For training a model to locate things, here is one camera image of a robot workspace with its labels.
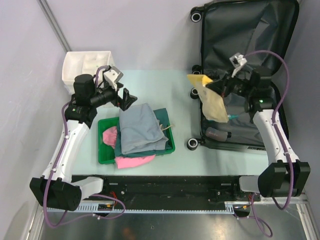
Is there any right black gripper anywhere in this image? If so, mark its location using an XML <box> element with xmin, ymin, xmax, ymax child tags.
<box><xmin>206</xmin><ymin>68</ymin><xmax>255</xmax><ymax>98</ymax></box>

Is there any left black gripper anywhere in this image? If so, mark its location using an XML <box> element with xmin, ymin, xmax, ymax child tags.
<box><xmin>90</xmin><ymin>81</ymin><xmax>137</xmax><ymax>111</ymax></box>

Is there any yellow cloth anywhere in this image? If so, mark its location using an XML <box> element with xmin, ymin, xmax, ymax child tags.
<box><xmin>187</xmin><ymin>74</ymin><xmax>229</xmax><ymax>123</ymax></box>

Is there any grey blue garment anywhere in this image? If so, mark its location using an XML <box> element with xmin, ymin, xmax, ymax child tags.
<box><xmin>118</xmin><ymin>102</ymin><xmax>169</xmax><ymax>156</ymax></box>

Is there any teal toothpaste tube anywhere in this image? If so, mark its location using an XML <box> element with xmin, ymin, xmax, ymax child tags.
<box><xmin>227</xmin><ymin>114</ymin><xmax>239</xmax><ymax>120</ymax></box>

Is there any teal green garment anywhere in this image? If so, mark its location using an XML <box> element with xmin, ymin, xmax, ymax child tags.
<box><xmin>113</xmin><ymin>107</ymin><xmax>170</xmax><ymax>158</ymax></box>

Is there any pink cloth garment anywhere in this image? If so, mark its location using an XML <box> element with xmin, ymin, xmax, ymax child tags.
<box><xmin>102</xmin><ymin>126</ymin><xmax>156</xmax><ymax>169</ymax></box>

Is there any space astronaut hardshell suitcase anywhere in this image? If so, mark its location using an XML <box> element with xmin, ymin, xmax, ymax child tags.
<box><xmin>190</xmin><ymin>0</ymin><xmax>300</xmax><ymax>150</ymax></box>

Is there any pink plastic pouch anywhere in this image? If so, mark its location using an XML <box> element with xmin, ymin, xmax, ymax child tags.
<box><xmin>205</xmin><ymin>127</ymin><xmax>232</xmax><ymax>142</ymax></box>

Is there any green plastic tray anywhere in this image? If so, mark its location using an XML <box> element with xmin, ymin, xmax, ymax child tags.
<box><xmin>97</xmin><ymin>117</ymin><xmax>176</xmax><ymax>164</ymax></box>

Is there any white drawer organizer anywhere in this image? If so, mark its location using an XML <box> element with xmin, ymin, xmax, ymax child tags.
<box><xmin>61</xmin><ymin>51</ymin><xmax>115</xmax><ymax>95</ymax></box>

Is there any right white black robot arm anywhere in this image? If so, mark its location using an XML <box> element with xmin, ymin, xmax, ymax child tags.
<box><xmin>202</xmin><ymin>70</ymin><xmax>311</xmax><ymax>199</ymax></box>

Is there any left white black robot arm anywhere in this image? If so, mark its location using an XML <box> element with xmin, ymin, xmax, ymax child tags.
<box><xmin>29</xmin><ymin>69</ymin><xmax>137</xmax><ymax>211</ymax></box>

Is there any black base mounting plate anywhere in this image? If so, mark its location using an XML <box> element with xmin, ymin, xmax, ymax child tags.
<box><xmin>71</xmin><ymin>174</ymin><xmax>262</xmax><ymax>211</ymax></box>

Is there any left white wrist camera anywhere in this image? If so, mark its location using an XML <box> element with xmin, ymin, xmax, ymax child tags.
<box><xmin>103</xmin><ymin>66</ymin><xmax>124</xmax><ymax>90</ymax></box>

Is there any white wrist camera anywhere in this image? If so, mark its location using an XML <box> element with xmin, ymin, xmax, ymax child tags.
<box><xmin>103</xmin><ymin>66</ymin><xmax>124</xmax><ymax>90</ymax></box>
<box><xmin>229</xmin><ymin>53</ymin><xmax>247</xmax><ymax>78</ymax></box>

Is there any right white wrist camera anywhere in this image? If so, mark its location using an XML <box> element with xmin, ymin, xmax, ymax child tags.
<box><xmin>229</xmin><ymin>53</ymin><xmax>247</xmax><ymax>78</ymax></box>

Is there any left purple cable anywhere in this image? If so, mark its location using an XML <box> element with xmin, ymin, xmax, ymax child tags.
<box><xmin>42</xmin><ymin>65</ymin><xmax>127</xmax><ymax>228</ymax></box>

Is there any purple cable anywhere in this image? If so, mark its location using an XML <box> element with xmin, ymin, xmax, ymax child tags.
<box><xmin>42</xmin><ymin>65</ymin><xmax>127</xmax><ymax>228</ymax></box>
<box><xmin>244</xmin><ymin>49</ymin><xmax>295</xmax><ymax>237</ymax></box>

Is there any grey slotted cable duct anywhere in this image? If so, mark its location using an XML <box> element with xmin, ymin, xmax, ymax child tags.
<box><xmin>77</xmin><ymin>201</ymin><xmax>238</xmax><ymax>214</ymax></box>

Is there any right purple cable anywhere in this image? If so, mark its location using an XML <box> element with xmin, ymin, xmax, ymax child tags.
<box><xmin>244</xmin><ymin>49</ymin><xmax>295</xmax><ymax>237</ymax></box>

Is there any aluminium frame rail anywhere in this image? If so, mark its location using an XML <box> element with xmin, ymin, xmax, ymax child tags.
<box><xmin>258</xmin><ymin>192</ymin><xmax>309</xmax><ymax>206</ymax></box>

